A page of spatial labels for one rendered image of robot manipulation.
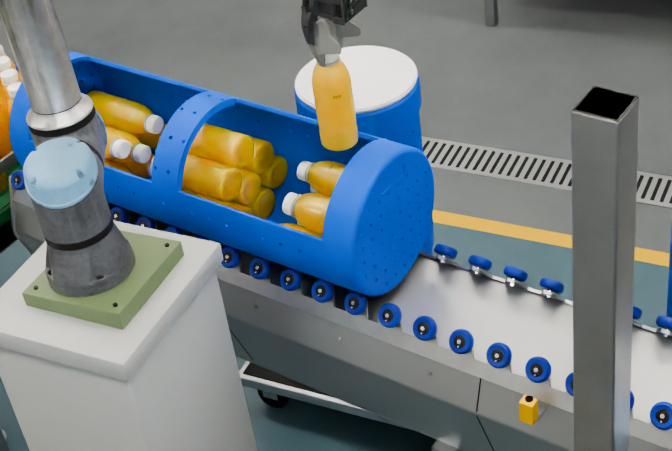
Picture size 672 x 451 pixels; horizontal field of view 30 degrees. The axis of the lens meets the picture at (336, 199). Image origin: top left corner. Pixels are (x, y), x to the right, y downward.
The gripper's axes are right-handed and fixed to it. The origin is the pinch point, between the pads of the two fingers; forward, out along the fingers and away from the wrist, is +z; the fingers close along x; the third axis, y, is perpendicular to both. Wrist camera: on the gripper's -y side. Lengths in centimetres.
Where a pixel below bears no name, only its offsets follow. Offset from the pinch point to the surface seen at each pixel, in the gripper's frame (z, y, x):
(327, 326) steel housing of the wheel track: 53, 1, -13
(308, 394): 128, -42, 25
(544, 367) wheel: 45, 46, -11
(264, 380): 128, -56, 24
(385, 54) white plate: 39, -29, 57
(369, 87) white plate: 39, -24, 44
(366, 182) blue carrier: 20.5, 9.8, -6.3
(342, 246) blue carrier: 29.5, 8.8, -14.1
